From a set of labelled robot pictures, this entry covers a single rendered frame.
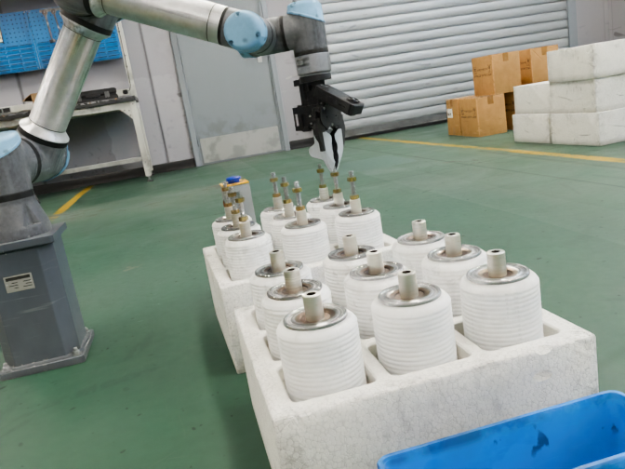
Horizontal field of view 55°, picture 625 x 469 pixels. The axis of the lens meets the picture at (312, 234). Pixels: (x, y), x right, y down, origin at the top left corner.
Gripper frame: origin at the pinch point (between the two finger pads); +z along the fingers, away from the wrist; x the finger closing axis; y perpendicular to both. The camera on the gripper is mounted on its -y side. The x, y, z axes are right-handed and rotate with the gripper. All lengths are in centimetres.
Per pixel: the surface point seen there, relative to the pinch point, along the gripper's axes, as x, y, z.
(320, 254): 17.3, -7.5, 15.3
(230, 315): 36.1, 0.6, 22.3
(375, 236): 7.1, -13.9, 14.2
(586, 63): -244, 25, -10
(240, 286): 33.6, -1.0, 17.0
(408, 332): 50, -50, 12
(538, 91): -273, 63, 3
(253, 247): 28.6, -0.8, 11.0
